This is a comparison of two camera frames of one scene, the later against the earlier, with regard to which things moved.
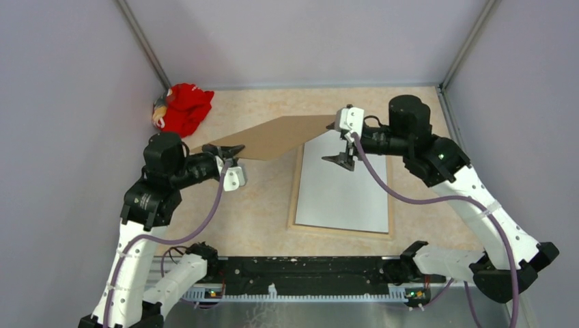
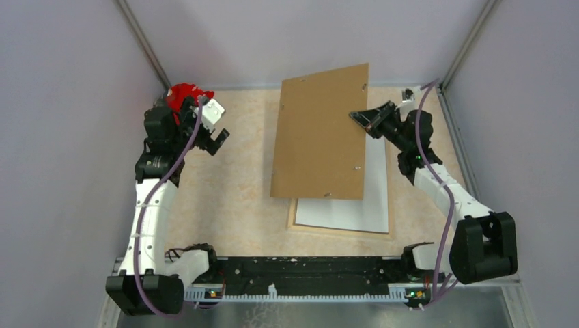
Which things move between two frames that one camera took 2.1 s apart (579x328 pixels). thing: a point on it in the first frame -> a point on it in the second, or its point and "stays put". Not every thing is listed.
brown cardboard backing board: (270, 139) -> (319, 150)
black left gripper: (224, 151) -> (207, 143)
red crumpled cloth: (186, 106) stays put
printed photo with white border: (331, 196) stays put
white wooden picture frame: (292, 226) stays put
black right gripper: (342, 158) -> (371, 120)
